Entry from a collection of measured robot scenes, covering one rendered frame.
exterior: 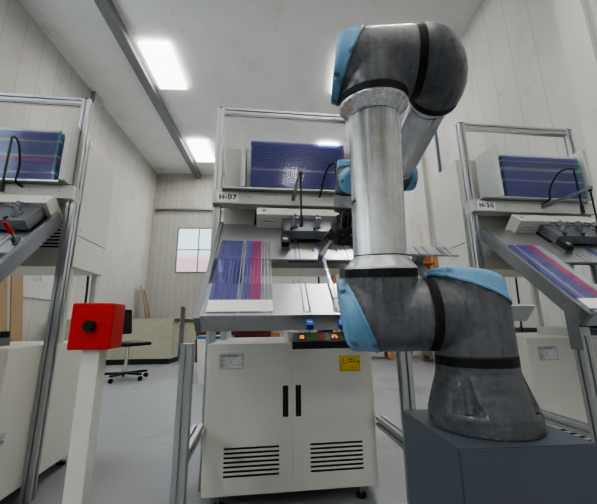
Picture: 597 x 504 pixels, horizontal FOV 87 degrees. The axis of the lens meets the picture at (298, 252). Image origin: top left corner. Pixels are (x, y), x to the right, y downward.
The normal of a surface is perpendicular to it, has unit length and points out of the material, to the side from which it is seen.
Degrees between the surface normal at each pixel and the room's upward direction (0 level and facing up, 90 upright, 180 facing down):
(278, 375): 90
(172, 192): 90
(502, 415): 72
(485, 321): 92
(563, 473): 90
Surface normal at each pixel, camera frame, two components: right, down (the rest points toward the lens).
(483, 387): -0.34, -0.48
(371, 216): -0.44, -0.07
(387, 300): -0.14, -0.08
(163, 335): 0.06, -0.22
